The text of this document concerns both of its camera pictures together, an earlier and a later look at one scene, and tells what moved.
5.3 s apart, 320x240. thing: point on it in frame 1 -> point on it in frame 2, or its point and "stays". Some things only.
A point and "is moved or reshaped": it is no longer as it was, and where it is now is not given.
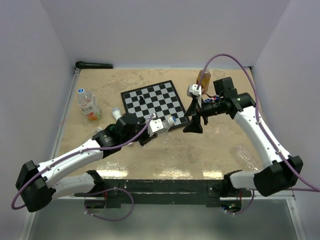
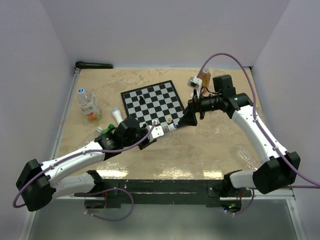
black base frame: x=157 y=191 stays
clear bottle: x=167 y=124 is moved or reshaped
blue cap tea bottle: x=89 y=105 stays
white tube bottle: x=116 y=113 stays
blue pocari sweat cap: x=171 y=120 -> x=172 y=127
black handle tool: x=81 y=64 stays
